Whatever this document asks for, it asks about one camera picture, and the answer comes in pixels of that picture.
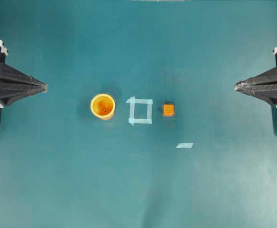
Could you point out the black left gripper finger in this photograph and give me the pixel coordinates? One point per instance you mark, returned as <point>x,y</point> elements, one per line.
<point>10,93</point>
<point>11,75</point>

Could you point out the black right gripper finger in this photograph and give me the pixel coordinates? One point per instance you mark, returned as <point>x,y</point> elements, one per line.
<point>267,78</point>
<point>264,93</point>

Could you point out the orange yellow plastic cup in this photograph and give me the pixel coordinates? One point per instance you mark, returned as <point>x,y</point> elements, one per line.
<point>103,106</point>

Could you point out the light blue tape strip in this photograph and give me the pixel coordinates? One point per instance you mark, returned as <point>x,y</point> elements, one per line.
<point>184,145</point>

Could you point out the small orange cube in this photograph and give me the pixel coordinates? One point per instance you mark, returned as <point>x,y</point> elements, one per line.
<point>168,110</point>

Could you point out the light blue tape square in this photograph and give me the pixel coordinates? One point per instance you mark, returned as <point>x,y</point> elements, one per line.
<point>140,110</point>

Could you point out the green table mat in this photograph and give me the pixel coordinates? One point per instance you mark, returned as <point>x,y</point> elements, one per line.
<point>63,167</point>

